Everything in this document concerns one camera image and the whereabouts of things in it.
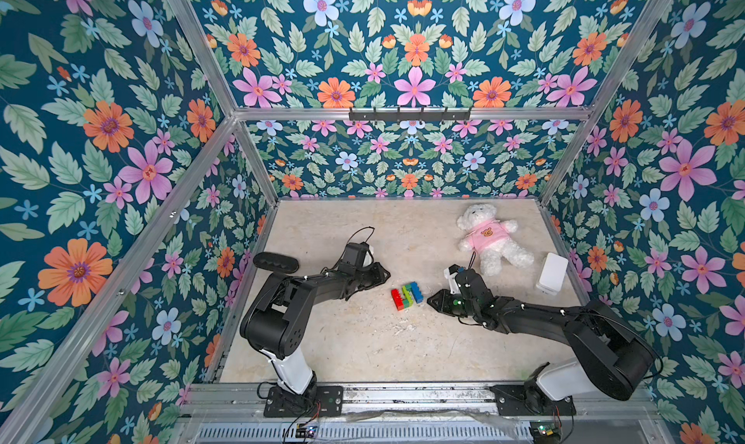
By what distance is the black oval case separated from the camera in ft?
3.21

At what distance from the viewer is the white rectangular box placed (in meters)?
0.92

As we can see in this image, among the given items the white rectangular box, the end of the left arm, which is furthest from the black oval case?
the white rectangular box

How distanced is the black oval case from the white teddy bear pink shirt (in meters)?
0.61

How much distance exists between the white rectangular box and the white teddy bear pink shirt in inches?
3.2

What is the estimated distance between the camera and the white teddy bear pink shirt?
92cm
